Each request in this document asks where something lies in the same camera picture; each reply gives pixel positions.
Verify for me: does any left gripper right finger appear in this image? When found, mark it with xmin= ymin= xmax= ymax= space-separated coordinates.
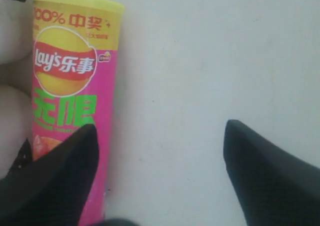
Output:
xmin=223 ymin=119 xmax=320 ymax=226

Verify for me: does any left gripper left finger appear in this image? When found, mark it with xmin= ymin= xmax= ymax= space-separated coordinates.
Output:
xmin=0 ymin=124 xmax=99 ymax=226

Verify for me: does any pink chip can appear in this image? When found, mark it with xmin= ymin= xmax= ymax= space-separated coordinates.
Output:
xmin=31 ymin=0 xmax=124 ymax=226

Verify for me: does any left cream plastic bin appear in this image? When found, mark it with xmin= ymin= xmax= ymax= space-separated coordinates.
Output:
xmin=0 ymin=85 xmax=32 ymax=178

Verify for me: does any cream plastic bin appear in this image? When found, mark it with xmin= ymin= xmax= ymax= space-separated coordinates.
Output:
xmin=0 ymin=0 xmax=33 ymax=65
xmin=0 ymin=85 xmax=32 ymax=178

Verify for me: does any middle cream plastic bin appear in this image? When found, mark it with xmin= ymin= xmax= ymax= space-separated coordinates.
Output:
xmin=0 ymin=0 xmax=33 ymax=65

